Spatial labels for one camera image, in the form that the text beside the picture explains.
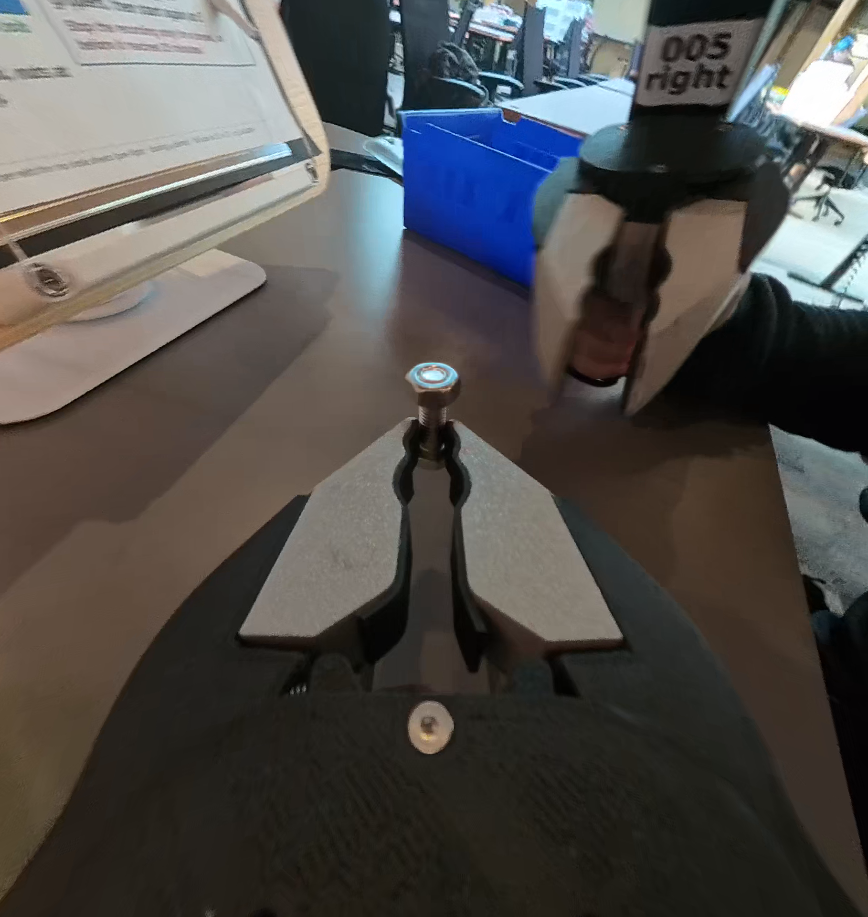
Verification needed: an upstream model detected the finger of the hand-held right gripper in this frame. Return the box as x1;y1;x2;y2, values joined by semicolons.
534;193;626;393
620;201;753;418

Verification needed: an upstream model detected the person's right forearm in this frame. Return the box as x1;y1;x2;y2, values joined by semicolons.
663;272;868;467

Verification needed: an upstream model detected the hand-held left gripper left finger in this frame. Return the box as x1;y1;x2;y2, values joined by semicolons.
237;416;418;666

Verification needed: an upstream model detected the person's right hand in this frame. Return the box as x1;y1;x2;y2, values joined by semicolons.
577;297;647;381

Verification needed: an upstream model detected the person's dark clothing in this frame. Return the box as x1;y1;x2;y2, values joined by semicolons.
810;573;868;911

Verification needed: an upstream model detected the instruction sheet on stand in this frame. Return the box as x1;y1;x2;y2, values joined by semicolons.
0;0;332;426

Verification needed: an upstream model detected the steel hex bolt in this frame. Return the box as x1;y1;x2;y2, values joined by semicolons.
414;401;451;471

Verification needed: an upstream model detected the steel hex nut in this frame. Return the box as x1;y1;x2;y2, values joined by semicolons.
405;362;462;411

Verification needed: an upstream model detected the printed desk sheet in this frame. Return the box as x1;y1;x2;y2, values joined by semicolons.
362;135;406;179

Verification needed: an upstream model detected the wire page holder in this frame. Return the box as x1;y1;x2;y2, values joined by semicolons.
0;236;73;300
208;0;320;180

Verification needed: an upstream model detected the blue plastic bin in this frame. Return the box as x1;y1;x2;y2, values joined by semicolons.
400;107;585;288

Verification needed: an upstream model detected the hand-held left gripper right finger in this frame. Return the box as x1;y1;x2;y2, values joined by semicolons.
443;418;626;672

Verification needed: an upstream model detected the printed instruction sheet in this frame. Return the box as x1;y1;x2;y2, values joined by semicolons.
0;0;302;216

